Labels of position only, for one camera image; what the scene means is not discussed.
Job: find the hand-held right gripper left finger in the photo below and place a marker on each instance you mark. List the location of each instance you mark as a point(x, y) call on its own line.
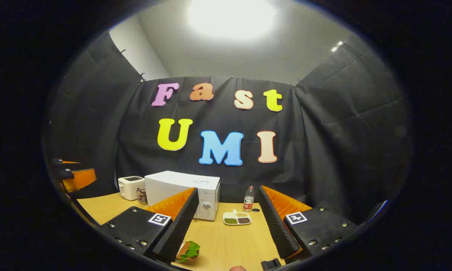
point(180, 229)

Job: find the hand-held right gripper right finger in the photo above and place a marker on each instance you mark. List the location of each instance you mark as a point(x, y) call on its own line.
point(277, 226)

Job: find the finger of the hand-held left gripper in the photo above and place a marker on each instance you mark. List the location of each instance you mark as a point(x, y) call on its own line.
point(81, 178)
point(66, 162)

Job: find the sandwich with lettuce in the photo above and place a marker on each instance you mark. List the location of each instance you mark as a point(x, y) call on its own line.
point(190, 251)

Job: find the white microwave oven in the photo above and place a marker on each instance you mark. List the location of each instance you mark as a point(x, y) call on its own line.
point(173, 184)

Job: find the clear plastic water bottle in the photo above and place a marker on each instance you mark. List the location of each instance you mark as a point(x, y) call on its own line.
point(248, 201)

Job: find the white divided plate with beans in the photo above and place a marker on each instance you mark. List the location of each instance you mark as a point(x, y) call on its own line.
point(236, 219)

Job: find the white toaster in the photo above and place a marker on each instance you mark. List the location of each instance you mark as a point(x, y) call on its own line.
point(130, 188)

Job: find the black backdrop cloth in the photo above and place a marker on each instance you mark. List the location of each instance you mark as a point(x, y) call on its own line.
point(324, 150)

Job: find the small ceiling light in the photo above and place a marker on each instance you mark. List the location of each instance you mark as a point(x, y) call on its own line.
point(337, 46)

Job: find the large ceiling light panel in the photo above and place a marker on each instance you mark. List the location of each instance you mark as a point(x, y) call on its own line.
point(231, 17)

